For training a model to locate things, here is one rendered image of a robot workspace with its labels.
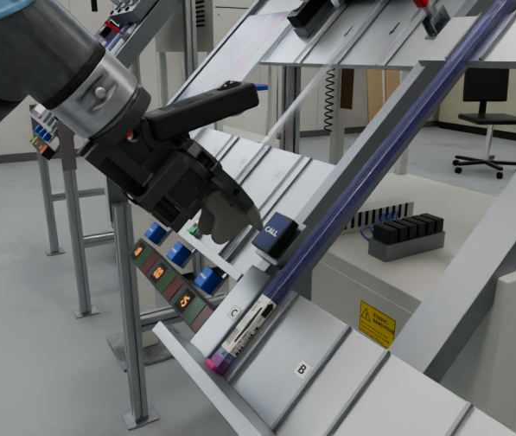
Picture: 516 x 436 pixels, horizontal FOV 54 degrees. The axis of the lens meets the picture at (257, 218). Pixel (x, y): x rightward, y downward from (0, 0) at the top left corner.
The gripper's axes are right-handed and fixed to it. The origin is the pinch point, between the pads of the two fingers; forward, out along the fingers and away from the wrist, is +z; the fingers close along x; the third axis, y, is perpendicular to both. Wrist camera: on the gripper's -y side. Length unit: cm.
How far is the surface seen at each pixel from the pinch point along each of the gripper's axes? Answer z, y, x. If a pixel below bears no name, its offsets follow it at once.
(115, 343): 62, 51, -113
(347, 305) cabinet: 41.7, -2.5, -18.6
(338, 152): 53, -41, -67
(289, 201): 7.3, -5.7, -7.3
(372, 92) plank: 299, -271, -420
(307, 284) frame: 8.9, 2.2, 3.8
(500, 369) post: 13.9, -1.4, 25.2
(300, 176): 7.3, -9.9, -9.0
